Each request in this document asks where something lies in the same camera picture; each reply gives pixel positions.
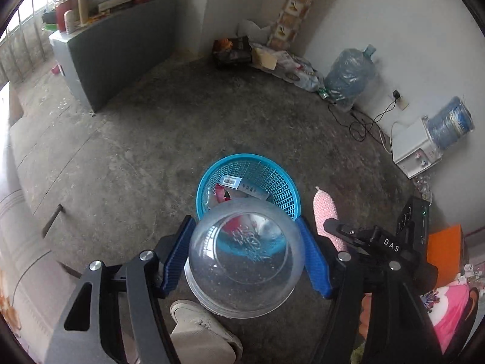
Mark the pink sponge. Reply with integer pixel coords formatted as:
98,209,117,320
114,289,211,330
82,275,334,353
313,187,347,251

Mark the clear plastic cup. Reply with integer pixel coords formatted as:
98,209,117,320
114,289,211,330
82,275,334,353
184,198,305,320

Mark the white milk drink bottle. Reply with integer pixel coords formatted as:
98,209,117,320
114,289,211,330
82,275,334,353
224,213,286,251

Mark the red packet wrapper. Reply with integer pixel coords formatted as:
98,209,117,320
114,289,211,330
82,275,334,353
215,183,231,204

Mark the right hand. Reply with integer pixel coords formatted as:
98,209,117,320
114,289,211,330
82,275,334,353
358,293,372,339

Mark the orange folder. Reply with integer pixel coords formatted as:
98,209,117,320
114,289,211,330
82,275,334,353
426,224,464,288

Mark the white shoe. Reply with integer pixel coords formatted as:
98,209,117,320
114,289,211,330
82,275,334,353
170,300,243,362

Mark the white water dispenser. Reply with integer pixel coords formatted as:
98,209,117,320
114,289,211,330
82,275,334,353
391,118,443,179

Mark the blue plastic mesh basket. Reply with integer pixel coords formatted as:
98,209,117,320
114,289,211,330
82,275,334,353
196,153,301,258

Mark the floral tablecloth table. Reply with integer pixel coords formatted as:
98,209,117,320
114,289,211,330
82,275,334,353
1,84,66,363

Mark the large blue water jug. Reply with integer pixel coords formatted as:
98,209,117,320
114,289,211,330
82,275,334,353
324,44,376,112

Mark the plastic bag pile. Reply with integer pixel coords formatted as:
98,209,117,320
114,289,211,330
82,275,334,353
250,43,323,92

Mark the grey cabinet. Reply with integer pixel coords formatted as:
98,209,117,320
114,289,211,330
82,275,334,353
49,0,176,112

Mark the black snack bag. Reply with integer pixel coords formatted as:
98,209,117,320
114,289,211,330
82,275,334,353
210,35,253,65

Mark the white small bottle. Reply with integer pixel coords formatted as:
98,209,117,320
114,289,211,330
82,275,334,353
64,10,77,35

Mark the metal window railing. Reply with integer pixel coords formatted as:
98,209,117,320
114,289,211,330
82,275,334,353
1,0,53,86

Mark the cardboard tube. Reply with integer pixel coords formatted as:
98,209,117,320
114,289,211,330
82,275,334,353
77,0,89,26

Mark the tile pattern board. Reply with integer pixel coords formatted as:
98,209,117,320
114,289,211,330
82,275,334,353
266,0,314,51

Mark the red thermos bottle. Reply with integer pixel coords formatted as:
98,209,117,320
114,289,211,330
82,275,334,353
55,0,72,33

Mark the black power cable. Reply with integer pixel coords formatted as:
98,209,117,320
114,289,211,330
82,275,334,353
327,89,403,143

